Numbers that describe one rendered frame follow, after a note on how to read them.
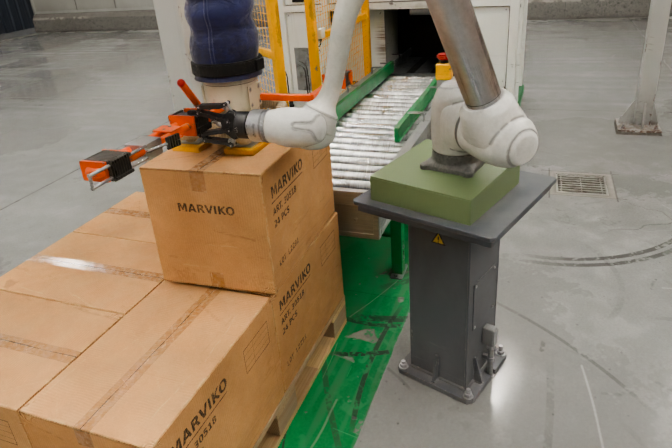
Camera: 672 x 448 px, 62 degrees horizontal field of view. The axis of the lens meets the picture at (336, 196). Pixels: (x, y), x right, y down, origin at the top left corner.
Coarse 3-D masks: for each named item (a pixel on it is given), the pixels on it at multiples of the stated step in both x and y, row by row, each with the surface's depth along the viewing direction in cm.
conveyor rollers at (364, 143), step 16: (384, 80) 421; (400, 80) 416; (416, 80) 412; (432, 80) 408; (368, 96) 382; (384, 96) 378; (400, 96) 375; (416, 96) 371; (352, 112) 352; (368, 112) 348; (384, 112) 345; (400, 112) 341; (336, 128) 321; (352, 128) 318; (368, 128) 315; (384, 128) 319; (336, 144) 295; (352, 144) 293; (368, 144) 297; (384, 144) 294; (400, 144) 291; (336, 160) 277; (352, 160) 274; (368, 160) 272; (384, 160) 269; (336, 176) 260; (352, 176) 257; (368, 176) 254
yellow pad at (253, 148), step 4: (248, 144) 172; (252, 144) 172; (256, 144) 173; (260, 144) 173; (264, 144) 175; (228, 148) 172; (232, 148) 171; (236, 148) 171; (240, 148) 171; (244, 148) 171; (248, 148) 170; (252, 148) 170; (256, 148) 171; (260, 148) 173; (228, 152) 171; (232, 152) 171; (236, 152) 170; (240, 152) 170; (244, 152) 169; (248, 152) 169; (252, 152) 169; (256, 152) 171
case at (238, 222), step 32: (160, 160) 171; (192, 160) 169; (224, 160) 167; (256, 160) 165; (288, 160) 173; (320, 160) 202; (160, 192) 168; (192, 192) 164; (224, 192) 161; (256, 192) 158; (288, 192) 175; (320, 192) 204; (160, 224) 173; (192, 224) 169; (224, 224) 166; (256, 224) 162; (288, 224) 177; (320, 224) 207; (160, 256) 179; (192, 256) 175; (224, 256) 171; (256, 256) 167; (288, 256) 179; (256, 288) 172
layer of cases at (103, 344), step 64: (64, 256) 206; (128, 256) 202; (320, 256) 210; (0, 320) 172; (64, 320) 169; (128, 320) 167; (192, 320) 165; (256, 320) 165; (320, 320) 216; (0, 384) 146; (64, 384) 144; (128, 384) 142; (192, 384) 141; (256, 384) 169
